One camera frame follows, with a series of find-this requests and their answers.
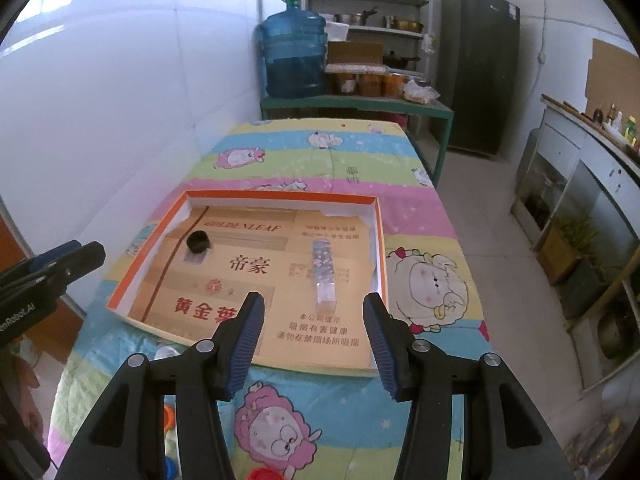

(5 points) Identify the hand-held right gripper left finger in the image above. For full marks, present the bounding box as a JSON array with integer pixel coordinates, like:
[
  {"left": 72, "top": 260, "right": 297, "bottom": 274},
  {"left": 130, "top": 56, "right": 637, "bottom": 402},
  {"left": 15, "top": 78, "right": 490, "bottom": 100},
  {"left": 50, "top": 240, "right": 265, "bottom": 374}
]
[{"left": 52, "top": 291, "right": 266, "bottom": 480}]

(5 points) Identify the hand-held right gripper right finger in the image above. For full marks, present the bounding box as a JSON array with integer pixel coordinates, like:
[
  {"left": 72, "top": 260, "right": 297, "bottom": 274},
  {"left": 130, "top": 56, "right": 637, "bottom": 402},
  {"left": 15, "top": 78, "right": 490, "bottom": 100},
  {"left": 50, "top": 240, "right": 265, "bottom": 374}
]
[{"left": 362, "top": 292, "right": 576, "bottom": 480}]

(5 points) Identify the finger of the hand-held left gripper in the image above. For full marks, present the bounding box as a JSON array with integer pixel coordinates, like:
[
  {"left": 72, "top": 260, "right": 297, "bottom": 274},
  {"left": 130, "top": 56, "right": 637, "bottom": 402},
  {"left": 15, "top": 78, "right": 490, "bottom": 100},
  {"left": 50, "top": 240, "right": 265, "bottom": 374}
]
[
  {"left": 30, "top": 241, "right": 107, "bottom": 292},
  {"left": 0, "top": 240, "right": 83, "bottom": 281}
]

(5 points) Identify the clear plastic box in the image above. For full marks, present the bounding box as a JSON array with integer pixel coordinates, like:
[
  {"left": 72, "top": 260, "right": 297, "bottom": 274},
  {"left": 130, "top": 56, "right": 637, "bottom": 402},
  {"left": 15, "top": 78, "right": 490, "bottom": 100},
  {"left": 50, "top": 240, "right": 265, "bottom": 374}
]
[{"left": 311, "top": 238, "right": 340, "bottom": 317}]

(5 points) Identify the orange-rimmed cardboard box tray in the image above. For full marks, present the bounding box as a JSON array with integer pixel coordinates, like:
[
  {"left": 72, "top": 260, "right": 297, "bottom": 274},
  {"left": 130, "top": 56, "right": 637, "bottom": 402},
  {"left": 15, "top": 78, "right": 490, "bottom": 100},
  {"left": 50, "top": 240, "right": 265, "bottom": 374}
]
[{"left": 106, "top": 189, "right": 387, "bottom": 378}]

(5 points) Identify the black bottle cap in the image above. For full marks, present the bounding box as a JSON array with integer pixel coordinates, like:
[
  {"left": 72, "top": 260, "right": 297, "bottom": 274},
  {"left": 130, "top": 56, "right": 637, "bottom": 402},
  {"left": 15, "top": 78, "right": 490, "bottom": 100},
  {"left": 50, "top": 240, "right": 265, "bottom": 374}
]
[{"left": 186, "top": 230, "right": 212, "bottom": 255}]

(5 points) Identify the brown wooden door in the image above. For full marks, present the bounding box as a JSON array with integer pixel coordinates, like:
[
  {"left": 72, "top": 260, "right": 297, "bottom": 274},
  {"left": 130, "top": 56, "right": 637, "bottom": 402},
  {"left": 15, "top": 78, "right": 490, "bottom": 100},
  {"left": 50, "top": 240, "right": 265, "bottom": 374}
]
[{"left": 0, "top": 195, "right": 87, "bottom": 366}]

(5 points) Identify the yellow-brown crate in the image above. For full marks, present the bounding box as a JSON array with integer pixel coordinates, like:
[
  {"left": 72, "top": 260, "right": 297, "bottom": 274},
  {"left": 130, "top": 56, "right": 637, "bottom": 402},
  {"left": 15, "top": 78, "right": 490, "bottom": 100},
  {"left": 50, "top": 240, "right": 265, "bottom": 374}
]
[{"left": 537, "top": 225, "right": 581, "bottom": 286}]

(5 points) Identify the green plant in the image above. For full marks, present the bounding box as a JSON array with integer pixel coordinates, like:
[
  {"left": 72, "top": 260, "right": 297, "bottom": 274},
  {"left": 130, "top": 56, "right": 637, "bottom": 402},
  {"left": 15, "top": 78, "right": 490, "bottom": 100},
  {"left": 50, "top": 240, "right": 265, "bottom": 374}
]
[{"left": 555, "top": 212, "right": 606, "bottom": 261}]

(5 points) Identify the green metal table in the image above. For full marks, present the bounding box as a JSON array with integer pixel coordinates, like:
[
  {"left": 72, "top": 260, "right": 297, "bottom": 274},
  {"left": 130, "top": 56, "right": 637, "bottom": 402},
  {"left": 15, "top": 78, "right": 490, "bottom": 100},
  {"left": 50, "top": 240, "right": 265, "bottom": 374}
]
[{"left": 260, "top": 94, "right": 456, "bottom": 188}]

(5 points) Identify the white plastic bag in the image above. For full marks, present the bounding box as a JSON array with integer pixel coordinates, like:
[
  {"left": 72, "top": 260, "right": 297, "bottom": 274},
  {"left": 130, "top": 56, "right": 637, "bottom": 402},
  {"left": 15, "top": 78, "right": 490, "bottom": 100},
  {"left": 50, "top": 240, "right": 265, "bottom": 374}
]
[{"left": 404, "top": 80, "right": 441, "bottom": 105}]

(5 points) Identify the jar of orange preserves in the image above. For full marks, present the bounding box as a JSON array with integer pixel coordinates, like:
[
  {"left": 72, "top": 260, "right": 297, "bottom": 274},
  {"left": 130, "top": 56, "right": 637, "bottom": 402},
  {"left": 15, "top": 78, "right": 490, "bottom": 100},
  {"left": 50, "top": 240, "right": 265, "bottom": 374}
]
[
  {"left": 326, "top": 64, "right": 358, "bottom": 95},
  {"left": 356, "top": 67, "right": 386, "bottom": 97},
  {"left": 382, "top": 72, "right": 407, "bottom": 99}
]

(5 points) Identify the white kitchen cabinet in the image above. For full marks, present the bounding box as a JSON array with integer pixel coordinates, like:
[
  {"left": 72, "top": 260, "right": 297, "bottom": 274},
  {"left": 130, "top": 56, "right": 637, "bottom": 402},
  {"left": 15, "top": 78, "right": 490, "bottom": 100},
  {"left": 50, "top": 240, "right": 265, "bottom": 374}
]
[{"left": 510, "top": 95, "right": 640, "bottom": 396}]

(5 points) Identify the brown cardboard box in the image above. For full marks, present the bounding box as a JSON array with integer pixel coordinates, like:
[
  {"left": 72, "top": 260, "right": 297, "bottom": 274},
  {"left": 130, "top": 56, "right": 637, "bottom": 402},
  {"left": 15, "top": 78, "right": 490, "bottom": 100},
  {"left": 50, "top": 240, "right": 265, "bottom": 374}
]
[{"left": 327, "top": 40, "right": 385, "bottom": 66}]

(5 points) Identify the blue water jug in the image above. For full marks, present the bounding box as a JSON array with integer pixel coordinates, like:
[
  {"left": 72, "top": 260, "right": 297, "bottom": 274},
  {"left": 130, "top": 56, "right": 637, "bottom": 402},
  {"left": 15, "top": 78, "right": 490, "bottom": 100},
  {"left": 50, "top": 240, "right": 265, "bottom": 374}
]
[{"left": 256, "top": 0, "right": 328, "bottom": 98}]

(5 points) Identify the dark grey refrigerator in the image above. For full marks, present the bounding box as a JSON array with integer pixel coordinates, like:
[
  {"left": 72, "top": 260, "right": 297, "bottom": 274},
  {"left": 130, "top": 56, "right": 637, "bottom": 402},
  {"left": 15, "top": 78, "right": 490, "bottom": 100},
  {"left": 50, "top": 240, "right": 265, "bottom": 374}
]
[{"left": 439, "top": 0, "right": 521, "bottom": 161}]

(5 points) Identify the brass pot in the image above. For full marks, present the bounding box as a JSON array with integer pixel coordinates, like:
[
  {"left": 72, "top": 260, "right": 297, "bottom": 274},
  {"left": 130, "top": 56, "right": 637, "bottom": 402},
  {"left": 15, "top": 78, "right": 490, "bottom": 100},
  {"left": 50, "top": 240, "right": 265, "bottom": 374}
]
[{"left": 384, "top": 16, "right": 425, "bottom": 32}]

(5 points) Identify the metal pot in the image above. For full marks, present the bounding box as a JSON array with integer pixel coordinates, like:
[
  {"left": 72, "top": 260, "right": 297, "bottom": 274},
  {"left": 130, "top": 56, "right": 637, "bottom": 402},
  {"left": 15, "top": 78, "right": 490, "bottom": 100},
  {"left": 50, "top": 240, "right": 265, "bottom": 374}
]
[{"left": 334, "top": 9, "right": 378, "bottom": 26}]

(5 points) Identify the brown cardboard sheet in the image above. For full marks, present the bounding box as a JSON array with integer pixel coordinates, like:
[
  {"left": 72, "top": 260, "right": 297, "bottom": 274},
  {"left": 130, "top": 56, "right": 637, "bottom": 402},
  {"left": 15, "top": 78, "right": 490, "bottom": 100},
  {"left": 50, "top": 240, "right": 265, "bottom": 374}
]
[{"left": 584, "top": 37, "right": 640, "bottom": 111}]

